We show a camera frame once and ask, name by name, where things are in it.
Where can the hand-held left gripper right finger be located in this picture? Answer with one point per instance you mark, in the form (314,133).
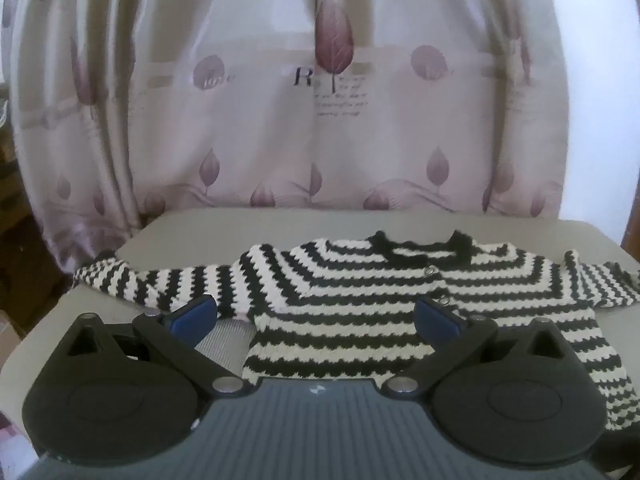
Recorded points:
(437,322)

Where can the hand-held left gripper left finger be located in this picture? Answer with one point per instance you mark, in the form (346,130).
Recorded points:
(192,319)

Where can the black white striped knit sweater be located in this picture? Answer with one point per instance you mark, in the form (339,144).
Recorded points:
(350,280)

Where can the grey woven table mat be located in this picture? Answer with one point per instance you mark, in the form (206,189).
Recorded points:
(200,230)

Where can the pink leaf print curtain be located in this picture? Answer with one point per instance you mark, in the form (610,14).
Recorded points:
(250,110)

